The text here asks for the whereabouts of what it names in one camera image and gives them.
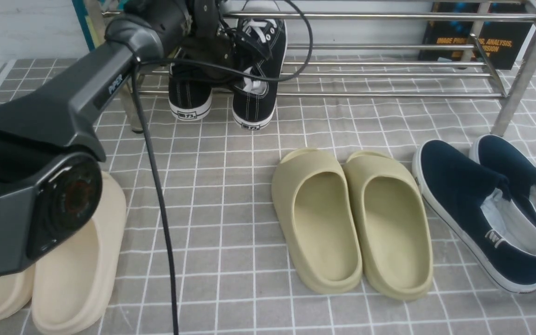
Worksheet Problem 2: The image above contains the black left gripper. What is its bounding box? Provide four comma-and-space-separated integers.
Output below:
175, 0, 235, 86

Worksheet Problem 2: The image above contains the black canvas sneaker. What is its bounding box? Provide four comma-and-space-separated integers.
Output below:
231, 19, 288, 131
168, 63, 213, 121

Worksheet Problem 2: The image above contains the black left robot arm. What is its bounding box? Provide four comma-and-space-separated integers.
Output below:
0, 0, 225, 335

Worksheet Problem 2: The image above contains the metal shoe rack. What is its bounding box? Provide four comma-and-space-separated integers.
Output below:
137, 0, 536, 136

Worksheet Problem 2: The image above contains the navy slip-on shoe, left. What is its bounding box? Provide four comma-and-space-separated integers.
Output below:
412, 140, 536, 294

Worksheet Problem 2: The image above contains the navy slip-on shoe,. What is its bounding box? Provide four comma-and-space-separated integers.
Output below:
412, 140, 536, 294
469, 135, 536, 226

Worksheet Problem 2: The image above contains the navy slip-on shoe, right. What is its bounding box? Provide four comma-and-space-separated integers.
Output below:
469, 135, 536, 226

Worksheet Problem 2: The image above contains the olive slide slipper, left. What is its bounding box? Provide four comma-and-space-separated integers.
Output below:
271, 147, 363, 295

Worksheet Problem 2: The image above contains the olive slide slipper,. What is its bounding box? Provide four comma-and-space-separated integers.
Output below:
271, 147, 363, 295
343, 151, 433, 301

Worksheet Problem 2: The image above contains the black image processing book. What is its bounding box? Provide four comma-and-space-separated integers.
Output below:
417, 2, 533, 70

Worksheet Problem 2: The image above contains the olive slide slipper, right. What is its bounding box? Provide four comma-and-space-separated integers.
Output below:
343, 151, 433, 301

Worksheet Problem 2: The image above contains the cream slide slipper, right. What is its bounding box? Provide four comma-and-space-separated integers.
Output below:
31, 172, 127, 335

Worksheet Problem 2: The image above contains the cream slide slipper,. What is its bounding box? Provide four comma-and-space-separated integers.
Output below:
0, 265, 35, 320
31, 172, 127, 335

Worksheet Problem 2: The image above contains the cream slide slipper, left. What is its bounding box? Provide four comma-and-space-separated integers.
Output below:
0, 265, 35, 320

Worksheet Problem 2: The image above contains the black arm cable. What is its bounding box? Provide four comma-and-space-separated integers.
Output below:
131, 0, 314, 335

